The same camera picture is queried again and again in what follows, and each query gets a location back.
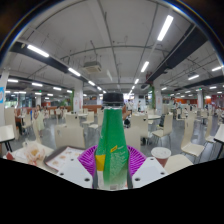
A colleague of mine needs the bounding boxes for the clear plastic food bag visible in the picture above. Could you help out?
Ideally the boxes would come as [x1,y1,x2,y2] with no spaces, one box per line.
[21,141,46,166]

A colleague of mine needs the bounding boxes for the group of beige chairs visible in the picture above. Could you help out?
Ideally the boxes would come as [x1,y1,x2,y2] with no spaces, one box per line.
[3,106,224,164]

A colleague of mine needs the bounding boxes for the green plastic drink bottle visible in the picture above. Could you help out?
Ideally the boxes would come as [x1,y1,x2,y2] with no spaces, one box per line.
[92,92,132,191]

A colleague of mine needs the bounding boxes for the white rectangular side table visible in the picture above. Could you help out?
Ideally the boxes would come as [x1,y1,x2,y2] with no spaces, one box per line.
[0,124,16,153]

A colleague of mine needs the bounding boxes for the person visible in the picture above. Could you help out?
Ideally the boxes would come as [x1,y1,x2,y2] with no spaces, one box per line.
[32,104,46,133]

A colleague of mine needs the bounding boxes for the red paper cup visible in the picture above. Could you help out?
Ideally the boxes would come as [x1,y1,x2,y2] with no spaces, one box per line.
[150,146,172,168]

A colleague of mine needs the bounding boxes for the group of ceiling lights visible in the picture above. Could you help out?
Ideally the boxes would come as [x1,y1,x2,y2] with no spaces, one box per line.
[6,14,224,101]

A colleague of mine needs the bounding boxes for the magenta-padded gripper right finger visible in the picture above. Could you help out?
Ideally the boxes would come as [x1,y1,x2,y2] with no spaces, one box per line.
[126,145,168,189]

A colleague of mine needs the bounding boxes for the ceiling air conditioner unit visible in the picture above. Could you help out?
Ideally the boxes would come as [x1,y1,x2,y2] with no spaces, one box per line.
[82,60,103,74]

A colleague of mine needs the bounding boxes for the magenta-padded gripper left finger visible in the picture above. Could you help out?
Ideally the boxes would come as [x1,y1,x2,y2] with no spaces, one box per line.
[55,144,99,189]

